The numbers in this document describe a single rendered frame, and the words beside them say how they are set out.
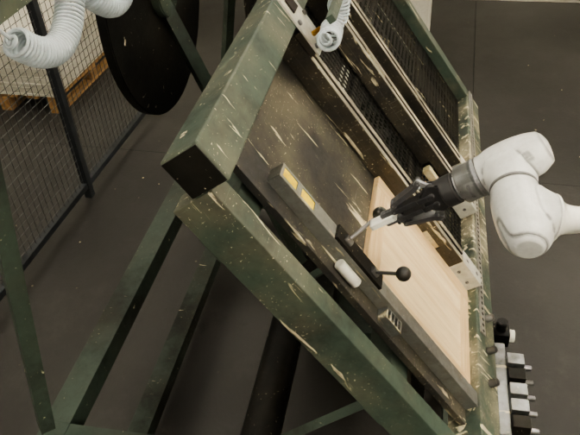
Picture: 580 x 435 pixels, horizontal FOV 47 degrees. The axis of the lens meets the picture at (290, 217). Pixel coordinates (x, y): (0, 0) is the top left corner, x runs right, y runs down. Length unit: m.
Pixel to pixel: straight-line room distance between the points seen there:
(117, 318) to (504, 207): 1.59
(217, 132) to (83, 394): 1.29
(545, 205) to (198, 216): 0.69
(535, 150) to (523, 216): 0.17
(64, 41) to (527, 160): 1.02
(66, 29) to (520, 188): 1.02
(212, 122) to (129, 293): 1.43
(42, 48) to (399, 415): 1.16
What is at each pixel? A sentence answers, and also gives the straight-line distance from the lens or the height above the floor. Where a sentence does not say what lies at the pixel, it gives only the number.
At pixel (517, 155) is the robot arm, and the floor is 1.77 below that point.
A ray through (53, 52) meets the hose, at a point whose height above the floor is 2.00.
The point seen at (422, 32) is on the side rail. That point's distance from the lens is 3.37.
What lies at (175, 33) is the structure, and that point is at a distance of 2.28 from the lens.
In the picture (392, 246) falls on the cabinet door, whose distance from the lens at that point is 1.98.
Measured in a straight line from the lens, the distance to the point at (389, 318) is 1.77.
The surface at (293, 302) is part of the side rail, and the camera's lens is 1.45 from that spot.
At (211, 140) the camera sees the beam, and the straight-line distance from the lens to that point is 1.27.
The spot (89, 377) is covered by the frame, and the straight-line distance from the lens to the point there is 2.40.
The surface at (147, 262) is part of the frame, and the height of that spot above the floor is 0.79.
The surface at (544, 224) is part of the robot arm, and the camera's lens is 1.38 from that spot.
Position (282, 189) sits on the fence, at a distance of 1.57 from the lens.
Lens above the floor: 2.56
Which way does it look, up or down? 38 degrees down
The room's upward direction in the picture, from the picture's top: 4 degrees counter-clockwise
